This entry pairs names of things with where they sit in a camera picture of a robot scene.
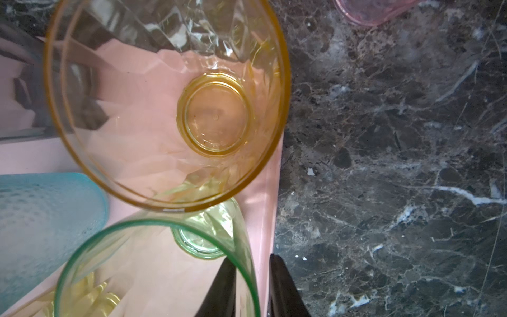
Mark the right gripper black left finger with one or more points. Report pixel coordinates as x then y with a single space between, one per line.
220 299

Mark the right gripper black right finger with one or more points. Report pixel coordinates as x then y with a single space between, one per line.
284 296

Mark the short green tumbler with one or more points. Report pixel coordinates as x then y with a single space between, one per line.
163 264

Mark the tall yellow tumbler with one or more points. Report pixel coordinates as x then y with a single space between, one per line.
87 299

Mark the pink plastic tray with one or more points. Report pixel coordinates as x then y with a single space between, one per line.
257 201

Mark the teal frosted tumbler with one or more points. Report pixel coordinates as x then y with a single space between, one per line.
45 217

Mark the short yellow tumbler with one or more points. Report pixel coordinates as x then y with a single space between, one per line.
168 105

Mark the tall dark grey tumbler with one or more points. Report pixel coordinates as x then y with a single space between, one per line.
25 114

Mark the pink clear tumbler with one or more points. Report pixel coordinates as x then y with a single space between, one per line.
373 12

